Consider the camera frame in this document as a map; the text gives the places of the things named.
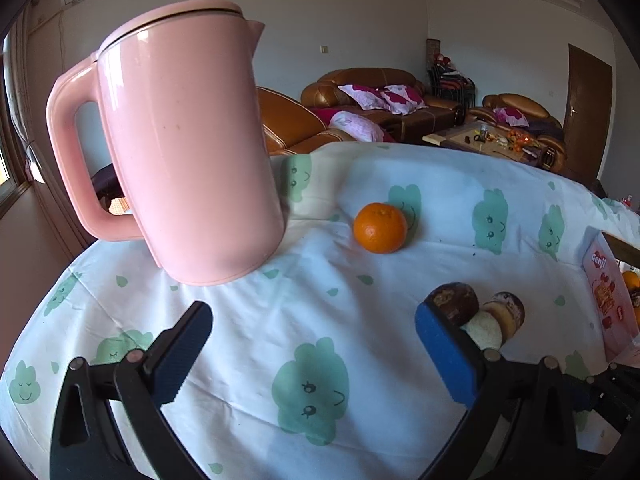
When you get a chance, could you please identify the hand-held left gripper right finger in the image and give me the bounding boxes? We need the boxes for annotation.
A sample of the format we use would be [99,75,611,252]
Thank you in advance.
[414,300,578,480]

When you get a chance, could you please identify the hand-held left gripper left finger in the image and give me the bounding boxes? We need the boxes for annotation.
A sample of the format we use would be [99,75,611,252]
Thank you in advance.
[50,301,214,480]

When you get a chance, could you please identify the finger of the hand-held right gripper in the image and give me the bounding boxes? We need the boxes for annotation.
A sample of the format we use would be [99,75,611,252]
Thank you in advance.
[600,362,640,401]
[565,376,607,413]

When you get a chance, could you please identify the pink cardboard box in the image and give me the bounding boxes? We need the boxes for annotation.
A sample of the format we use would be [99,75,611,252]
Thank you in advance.
[581,226,640,363]

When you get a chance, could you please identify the large orange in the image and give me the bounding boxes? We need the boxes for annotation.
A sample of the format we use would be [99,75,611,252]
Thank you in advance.
[353,202,408,254]

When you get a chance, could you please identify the dark brown cap mushroom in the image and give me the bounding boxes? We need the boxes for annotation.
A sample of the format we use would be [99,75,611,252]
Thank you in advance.
[431,282,482,330]

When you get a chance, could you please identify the brown mushroom with speckled stem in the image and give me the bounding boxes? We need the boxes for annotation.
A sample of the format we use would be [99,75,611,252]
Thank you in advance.
[461,291,527,352]

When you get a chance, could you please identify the white tablecloth with green clouds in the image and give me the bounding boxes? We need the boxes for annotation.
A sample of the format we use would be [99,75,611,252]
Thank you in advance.
[0,141,640,480]

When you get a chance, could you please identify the pink electric kettle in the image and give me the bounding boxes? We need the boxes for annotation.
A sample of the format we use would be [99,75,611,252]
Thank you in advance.
[46,1,287,287]

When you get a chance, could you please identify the wooden coffee table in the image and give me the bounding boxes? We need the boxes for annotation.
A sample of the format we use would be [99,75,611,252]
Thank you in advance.
[422,121,548,166]

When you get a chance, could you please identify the pile of oranges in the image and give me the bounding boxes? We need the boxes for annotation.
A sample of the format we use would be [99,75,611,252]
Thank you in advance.
[500,129,538,153]

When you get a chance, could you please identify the pale pink round pillow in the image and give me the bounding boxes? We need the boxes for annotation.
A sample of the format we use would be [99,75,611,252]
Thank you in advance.
[327,111,385,143]

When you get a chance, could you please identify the white pillow with magenta flowers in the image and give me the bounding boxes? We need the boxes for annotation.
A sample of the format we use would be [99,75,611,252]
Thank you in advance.
[338,84,396,111]
[492,106,530,128]
[380,85,428,116]

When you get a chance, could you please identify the dark purple blanket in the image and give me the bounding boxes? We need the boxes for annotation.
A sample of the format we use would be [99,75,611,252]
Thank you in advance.
[527,117,563,136]

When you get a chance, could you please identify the brown leather armchair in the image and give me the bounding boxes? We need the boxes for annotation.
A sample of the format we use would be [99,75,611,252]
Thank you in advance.
[256,86,371,156]

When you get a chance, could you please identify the brown leather two-seat sofa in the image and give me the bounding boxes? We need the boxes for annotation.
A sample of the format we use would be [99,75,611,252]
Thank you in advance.
[467,93,568,171]

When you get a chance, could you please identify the stacked black chairs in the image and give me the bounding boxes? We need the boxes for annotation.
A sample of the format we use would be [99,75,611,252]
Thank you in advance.
[429,67,476,111]

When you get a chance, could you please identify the brown wooden door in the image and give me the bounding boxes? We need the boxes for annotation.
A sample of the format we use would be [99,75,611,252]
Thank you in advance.
[562,44,614,181]

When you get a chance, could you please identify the red blanket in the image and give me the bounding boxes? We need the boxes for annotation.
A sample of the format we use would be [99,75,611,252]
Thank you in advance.
[312,106,346,128]

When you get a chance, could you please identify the brown leather three-seat sofa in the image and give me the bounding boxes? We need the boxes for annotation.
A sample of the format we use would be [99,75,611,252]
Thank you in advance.
[301,67,466,143]

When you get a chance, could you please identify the tall vase with red flowers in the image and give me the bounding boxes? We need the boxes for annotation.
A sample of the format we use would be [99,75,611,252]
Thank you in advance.
[426,39,458,68]

